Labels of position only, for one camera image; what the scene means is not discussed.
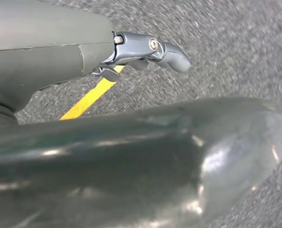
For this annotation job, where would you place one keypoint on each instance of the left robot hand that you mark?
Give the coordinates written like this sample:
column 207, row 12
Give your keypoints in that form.
column 48, row 56

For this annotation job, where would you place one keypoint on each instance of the yellow floor tape line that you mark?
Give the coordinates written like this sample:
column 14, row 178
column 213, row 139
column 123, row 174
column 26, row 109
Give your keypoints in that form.
column 88, row 99

